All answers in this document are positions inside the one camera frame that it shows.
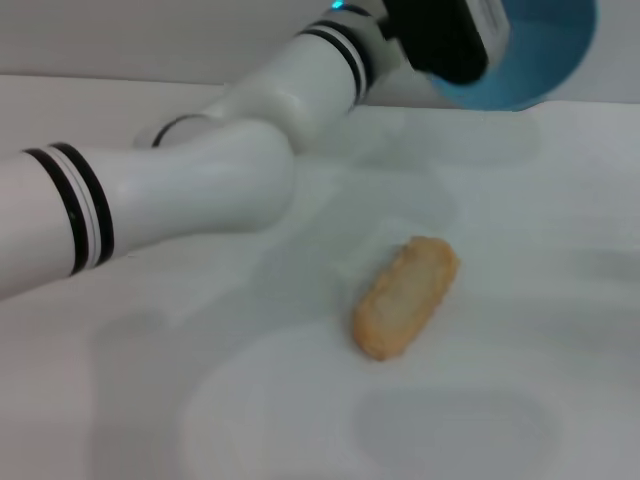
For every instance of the blue bowl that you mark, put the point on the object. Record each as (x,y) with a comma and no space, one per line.
(540,65)

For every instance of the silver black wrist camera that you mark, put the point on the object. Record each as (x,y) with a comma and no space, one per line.
(445,35)

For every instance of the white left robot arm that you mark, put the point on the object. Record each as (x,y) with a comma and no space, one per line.
(200,170)

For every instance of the ridged orange bread loaf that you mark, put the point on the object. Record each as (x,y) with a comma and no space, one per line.
(405,300)

